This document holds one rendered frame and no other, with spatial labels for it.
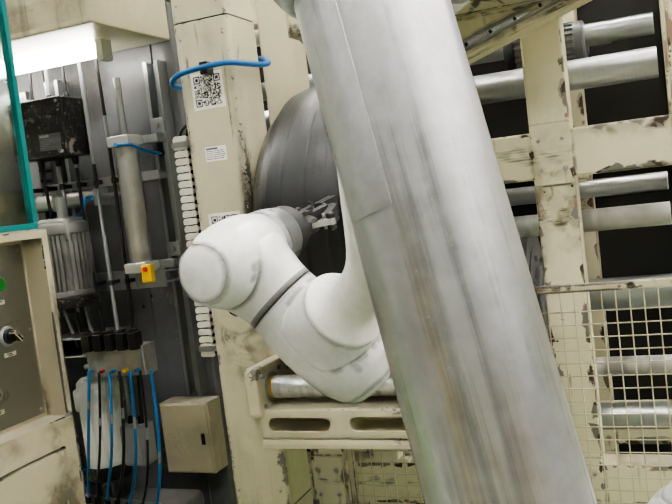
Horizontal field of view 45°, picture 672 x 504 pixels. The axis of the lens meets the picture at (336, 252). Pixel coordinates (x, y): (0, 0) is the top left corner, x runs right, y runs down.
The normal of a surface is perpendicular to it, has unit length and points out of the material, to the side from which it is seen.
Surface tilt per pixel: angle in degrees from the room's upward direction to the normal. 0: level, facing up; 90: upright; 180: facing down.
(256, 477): 90
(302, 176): 68
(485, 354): 78
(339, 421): 90
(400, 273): 86
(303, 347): 104
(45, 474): 90
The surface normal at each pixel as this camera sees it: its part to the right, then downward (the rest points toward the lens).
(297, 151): -0.37, -0.42
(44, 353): -0.37, 0.11
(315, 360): -0.39, 0.42
